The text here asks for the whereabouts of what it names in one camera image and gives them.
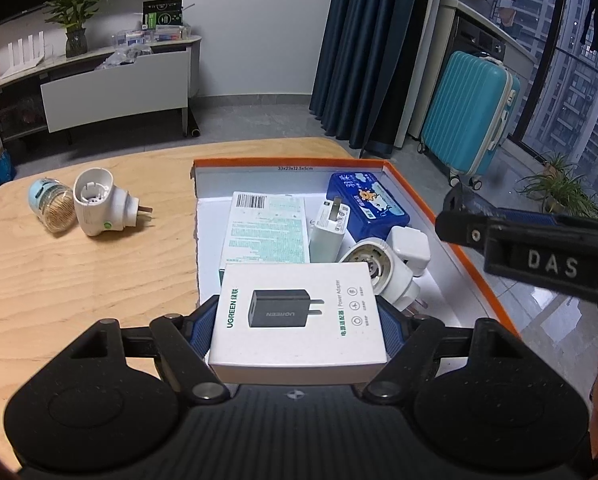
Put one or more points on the black rolled mat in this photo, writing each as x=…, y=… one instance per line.
x=194, y=122

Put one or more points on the black and green box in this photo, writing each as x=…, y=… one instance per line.
x=163, y=14

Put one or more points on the blue curtain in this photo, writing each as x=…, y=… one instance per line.
x=364, y=50

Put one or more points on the white router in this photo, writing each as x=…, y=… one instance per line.
x=26, y=55

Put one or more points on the white charger packaging box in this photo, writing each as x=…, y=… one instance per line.
x=299, y=325

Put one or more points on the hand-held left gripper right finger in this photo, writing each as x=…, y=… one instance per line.
x=390, y=322

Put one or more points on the orange-edged cardboard box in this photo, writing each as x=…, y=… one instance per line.
x=459, y=280

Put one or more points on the potted bamboo plant dark vase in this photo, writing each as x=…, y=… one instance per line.
x=74, y=15

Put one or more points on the toothpick jar light blue lid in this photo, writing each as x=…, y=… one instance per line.
x=54, y=205

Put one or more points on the dark washing machine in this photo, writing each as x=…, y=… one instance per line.
x=474, y=42

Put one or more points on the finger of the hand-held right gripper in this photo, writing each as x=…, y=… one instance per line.
x=466, y=234
x=554, y=217

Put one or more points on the clear plastic storage boxes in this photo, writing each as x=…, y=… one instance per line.
x=154, y=35

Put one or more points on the clear bag of dark things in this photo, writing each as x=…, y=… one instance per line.
x=124, y=57

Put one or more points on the television stand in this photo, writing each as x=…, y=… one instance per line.
x=9, y=105

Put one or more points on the blue tissue packet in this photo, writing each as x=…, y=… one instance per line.
x=369, y=205

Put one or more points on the white cube charger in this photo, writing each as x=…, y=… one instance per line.
x=410, y=250

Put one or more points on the potted plant by window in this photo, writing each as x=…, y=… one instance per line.
x=564, y=187

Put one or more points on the white plug-in heater green light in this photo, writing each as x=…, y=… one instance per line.
x=96, y=202

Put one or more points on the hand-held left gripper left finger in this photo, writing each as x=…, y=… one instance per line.
x=201, y=322

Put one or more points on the white flat wall charger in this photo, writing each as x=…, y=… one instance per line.
x=326, y=232

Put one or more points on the white open drawer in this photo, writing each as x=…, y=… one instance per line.
x=114, y=92

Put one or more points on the teal suitcase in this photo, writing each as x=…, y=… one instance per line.
x=466, y=115

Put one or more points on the teal and white carton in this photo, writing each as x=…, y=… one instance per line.
x=266, y=230

